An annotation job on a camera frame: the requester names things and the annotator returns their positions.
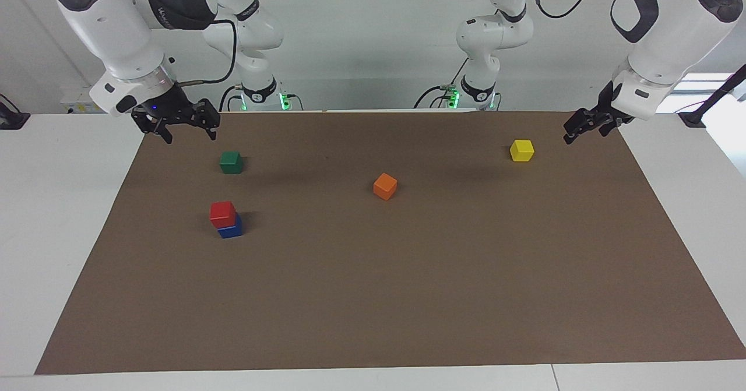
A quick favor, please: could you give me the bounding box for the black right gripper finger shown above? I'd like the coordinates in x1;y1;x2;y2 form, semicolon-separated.
146;120;174;145
195;98;221;141

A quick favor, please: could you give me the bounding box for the black right base cable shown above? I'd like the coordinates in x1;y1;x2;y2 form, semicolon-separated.
219;85;245;112

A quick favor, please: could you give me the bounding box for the black slanted stand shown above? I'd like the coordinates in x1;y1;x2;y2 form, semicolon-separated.
679;65;746;128

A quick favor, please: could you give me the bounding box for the orange cube block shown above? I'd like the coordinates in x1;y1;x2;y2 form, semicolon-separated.
373;172;398;200

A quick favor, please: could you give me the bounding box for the brown table mat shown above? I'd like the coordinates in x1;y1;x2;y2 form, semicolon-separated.
35;110;746;375

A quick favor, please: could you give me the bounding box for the white wall socket strip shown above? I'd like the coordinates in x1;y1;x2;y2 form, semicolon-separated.
61;85;105;115

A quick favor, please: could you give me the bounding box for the black base cable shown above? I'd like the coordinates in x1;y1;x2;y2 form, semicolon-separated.
414;58;470;110
219;85;245;112

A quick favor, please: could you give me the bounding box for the blue cube block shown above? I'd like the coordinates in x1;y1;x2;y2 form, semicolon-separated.
218;215;244;239

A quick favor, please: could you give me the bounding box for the small black table clamp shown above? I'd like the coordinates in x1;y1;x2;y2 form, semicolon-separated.
0;94;30;131

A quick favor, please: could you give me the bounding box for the red cube block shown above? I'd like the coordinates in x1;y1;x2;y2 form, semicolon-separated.
210;201;237;229

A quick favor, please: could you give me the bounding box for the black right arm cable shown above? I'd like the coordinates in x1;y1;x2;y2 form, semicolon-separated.
178;18;238;86

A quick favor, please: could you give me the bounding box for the yellow cube block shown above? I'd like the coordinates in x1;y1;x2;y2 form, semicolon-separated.
510;139;535;163

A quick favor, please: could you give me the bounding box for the black left base cable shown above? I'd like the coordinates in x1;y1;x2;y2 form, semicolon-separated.
414;58;470;110

